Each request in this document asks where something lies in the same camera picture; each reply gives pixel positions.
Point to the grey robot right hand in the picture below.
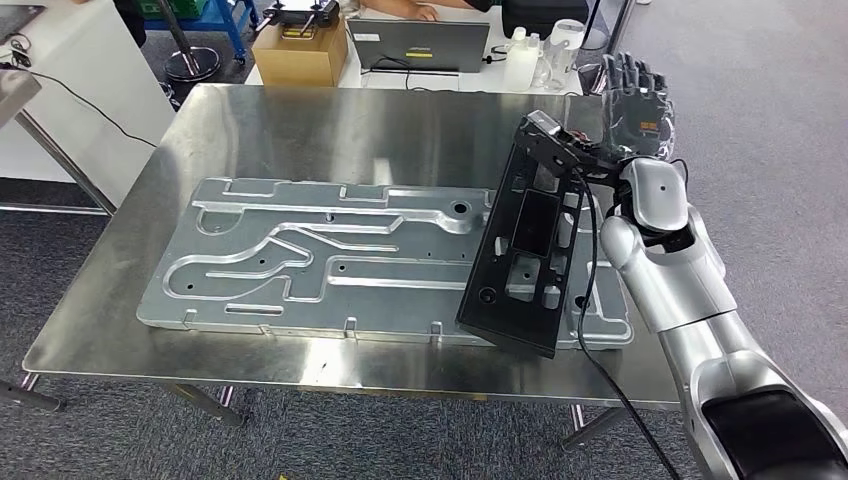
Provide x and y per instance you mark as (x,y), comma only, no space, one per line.
(639,116)

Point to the black plastic plate part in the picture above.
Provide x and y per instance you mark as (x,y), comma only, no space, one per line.
(523,265)

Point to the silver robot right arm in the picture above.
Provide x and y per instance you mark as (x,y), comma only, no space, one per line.
(696,298)

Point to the chrome stanchion base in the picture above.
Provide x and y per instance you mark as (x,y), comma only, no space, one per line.
(192,65)
(591,76)

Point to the chrome stanchion pole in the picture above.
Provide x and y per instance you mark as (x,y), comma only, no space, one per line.
(619,26)
(177,30)

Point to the white plastic bottle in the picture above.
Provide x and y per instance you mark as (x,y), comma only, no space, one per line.
(520,63)

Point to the black case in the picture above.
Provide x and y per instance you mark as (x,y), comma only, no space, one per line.
(543,14)

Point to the white desk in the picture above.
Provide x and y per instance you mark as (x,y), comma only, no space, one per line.
(477,81)

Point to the grey laptop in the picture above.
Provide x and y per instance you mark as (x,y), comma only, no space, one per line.
(420,43)

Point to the person's hand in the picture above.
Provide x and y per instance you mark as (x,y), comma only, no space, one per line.
(420,10)

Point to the brown cardboard box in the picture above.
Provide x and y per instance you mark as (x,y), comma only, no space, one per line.
(301,63)

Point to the grey stamped metal plate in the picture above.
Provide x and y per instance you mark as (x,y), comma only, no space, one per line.
(331,265)

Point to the blue metal cart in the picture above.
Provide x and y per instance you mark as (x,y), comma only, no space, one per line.
(241,26)

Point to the green plastic crate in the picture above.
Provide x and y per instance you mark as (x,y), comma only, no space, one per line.
(175,8)

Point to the small rusty metal bracket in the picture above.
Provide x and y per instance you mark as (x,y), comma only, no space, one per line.
(582,136)

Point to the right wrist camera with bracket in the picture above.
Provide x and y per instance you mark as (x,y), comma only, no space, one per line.
(553,142)

